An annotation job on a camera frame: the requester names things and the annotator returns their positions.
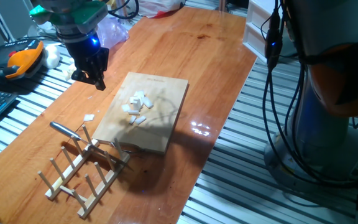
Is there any clear plastic bag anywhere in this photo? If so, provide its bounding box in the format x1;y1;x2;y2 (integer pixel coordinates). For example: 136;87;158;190
96;16;130;50

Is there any white drawer box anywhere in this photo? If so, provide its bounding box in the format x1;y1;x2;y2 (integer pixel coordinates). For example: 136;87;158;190
242;0;295;65

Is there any spare white radish piece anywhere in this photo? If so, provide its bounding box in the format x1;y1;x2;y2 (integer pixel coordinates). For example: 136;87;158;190
62;63;76;82

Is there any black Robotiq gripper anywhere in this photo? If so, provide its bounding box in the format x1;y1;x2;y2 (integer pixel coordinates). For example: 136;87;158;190
64;33;110;91

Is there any white red-printed plastic bag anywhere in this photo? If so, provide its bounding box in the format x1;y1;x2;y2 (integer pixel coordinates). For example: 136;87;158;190
138;0;186;19

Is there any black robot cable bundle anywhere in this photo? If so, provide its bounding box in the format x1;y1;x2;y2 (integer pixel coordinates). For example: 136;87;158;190
107;0;358;190

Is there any wooden cutting board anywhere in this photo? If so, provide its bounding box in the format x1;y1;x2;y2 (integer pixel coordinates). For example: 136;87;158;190
91;72;189;155

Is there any steel cleaver knife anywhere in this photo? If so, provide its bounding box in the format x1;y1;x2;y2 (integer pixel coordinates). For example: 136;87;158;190
49;121;133;170

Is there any large white radish lump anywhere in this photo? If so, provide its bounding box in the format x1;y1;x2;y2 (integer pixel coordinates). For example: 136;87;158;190
43;45;61;70

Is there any wooden peg dish rack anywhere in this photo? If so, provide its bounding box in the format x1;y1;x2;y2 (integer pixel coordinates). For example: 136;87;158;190
37;123;132;218

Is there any orange black teach pendant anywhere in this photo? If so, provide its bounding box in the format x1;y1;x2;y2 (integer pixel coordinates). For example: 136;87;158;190
0;39;45;85

